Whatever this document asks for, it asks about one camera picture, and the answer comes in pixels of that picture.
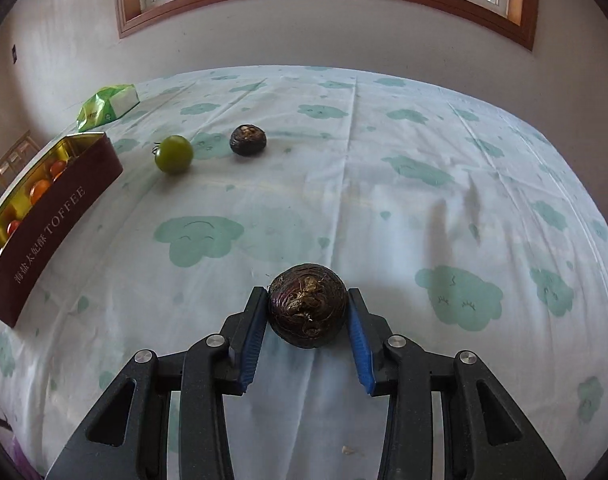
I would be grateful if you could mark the green tissue pack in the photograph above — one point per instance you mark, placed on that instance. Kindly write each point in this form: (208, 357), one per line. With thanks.
(106, 105)

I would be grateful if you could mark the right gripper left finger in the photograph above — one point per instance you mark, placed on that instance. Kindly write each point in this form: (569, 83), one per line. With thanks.
(125, 433)

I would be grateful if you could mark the light wooden chair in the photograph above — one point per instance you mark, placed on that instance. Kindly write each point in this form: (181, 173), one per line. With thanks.
(16, 158)

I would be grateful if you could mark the cloud-print white tablecloth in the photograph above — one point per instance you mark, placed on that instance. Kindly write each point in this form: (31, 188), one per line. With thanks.
(460, 224)

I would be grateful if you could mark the orange mandarin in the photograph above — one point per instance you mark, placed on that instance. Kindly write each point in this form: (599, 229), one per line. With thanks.
(38, 189)

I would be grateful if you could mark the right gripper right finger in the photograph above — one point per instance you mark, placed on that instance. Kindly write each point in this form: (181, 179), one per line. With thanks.
(486, 434)

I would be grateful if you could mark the maroon gold toffee tin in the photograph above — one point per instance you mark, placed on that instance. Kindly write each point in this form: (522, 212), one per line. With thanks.
(93, 166)

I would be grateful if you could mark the far green tomato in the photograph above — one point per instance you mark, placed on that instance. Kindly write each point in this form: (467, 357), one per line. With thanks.
(174, 155)

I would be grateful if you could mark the small red tomato in tin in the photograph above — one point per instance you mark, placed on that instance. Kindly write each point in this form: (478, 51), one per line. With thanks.
(57, 168)

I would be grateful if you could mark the dark water chestnut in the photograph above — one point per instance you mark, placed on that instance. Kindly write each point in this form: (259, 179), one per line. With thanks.
(307, 305)
(247, 140)

